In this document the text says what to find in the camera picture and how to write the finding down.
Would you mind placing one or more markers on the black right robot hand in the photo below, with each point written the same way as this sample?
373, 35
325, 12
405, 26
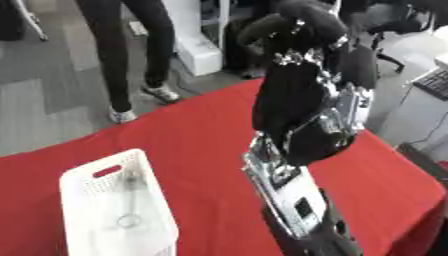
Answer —
289, 96

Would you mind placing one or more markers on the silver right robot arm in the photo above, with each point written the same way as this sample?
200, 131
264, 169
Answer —
303, 206

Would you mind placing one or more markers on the black office chair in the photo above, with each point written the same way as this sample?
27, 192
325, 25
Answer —
392, 28

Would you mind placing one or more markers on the white desk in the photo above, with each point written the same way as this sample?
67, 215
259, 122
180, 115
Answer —
417, 116

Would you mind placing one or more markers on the black keyboard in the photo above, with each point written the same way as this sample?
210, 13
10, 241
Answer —
434, 83

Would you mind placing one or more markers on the person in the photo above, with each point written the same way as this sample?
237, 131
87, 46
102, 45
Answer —
114, 60

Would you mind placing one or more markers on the silver metal utensil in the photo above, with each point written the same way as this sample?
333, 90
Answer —
132, 200

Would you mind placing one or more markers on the white plastic basket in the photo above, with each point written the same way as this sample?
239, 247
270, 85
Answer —
116, 213

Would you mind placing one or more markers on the white chair leg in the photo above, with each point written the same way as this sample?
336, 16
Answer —
32, 20

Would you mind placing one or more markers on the white pedestal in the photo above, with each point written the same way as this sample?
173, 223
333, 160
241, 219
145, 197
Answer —
198, 50

